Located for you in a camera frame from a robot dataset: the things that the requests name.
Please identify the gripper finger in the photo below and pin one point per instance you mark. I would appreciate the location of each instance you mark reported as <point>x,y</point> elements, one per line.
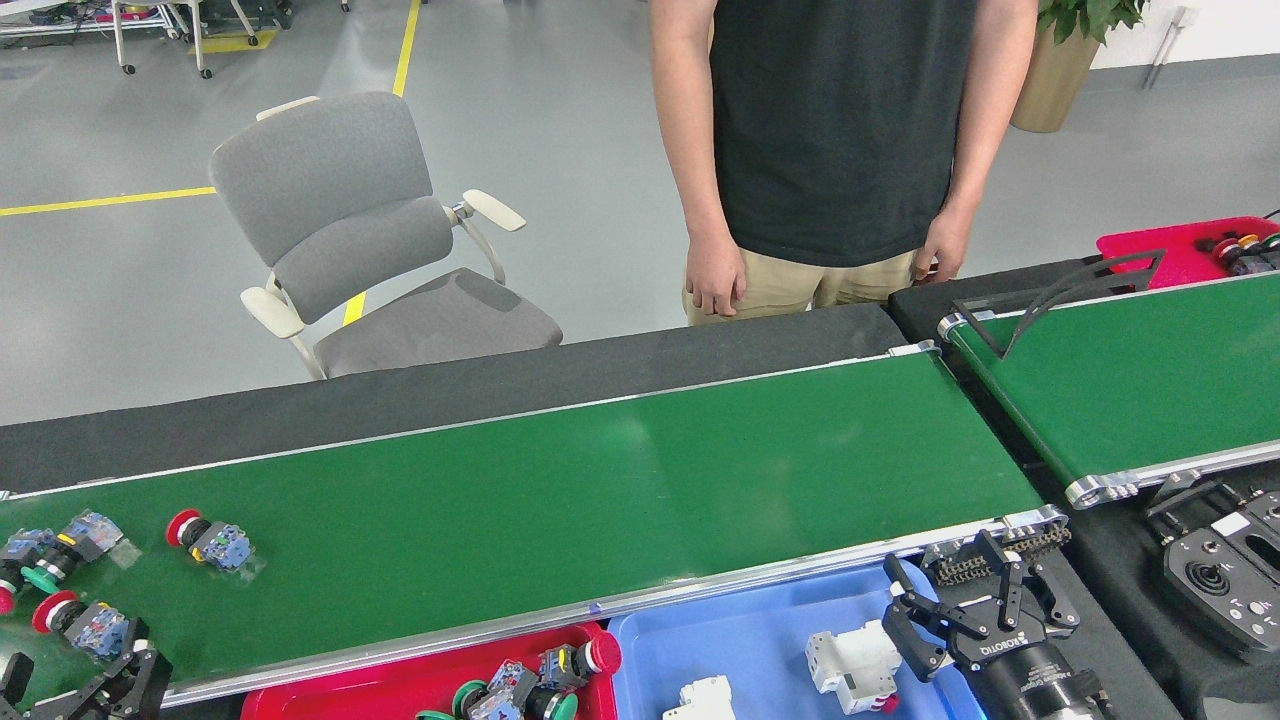
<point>15,680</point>
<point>140,690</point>
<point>1045,600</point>
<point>925,630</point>

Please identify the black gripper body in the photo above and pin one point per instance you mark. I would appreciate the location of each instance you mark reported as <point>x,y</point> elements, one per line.
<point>1030,680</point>

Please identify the white circuit breaker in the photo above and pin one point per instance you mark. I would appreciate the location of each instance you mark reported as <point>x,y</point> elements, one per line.
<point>700,700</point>
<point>850,665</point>

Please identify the blue plastic tray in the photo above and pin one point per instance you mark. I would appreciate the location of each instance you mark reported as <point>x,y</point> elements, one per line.
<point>740,640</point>

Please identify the red plastic tray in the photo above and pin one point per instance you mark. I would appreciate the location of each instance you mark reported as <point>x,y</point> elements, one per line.
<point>330,700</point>
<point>1180,265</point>

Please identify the short green conveyor belt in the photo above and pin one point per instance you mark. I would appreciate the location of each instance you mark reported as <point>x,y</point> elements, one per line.
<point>1130,390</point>

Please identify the long green conveyor belt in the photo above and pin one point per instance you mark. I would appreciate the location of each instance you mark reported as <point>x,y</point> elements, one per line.
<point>500,520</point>

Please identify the person's left hand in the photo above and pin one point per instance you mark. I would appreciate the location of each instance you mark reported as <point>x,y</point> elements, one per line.
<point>945,245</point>

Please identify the person's right hand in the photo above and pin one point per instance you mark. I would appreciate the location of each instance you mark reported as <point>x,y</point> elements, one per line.
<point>715,275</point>

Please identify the black joystick controller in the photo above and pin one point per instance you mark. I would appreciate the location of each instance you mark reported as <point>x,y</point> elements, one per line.
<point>1215,585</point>

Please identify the yellow mushroom push button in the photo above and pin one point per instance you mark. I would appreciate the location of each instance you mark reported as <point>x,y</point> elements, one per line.
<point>1248,241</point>

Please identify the potted green plant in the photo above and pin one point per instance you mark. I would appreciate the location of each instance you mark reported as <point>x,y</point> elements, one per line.
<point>1050,90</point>

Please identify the person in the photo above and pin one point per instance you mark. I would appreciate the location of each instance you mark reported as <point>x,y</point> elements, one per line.
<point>830,120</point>

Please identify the grey office chair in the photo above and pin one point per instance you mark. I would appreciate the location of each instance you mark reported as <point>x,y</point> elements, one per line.
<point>320,170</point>

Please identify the white wheeled stand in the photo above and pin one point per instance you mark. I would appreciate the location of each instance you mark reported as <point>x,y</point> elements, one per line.
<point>197,45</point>

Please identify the white wheeled shelf cart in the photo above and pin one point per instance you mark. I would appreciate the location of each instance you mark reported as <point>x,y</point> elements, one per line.
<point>60,25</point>

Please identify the black angled guide bracket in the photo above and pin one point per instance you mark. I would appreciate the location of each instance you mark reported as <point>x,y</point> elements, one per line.
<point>1150,262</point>

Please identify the white wall pipe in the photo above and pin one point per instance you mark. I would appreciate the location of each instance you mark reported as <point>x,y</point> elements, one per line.
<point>1185,15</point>

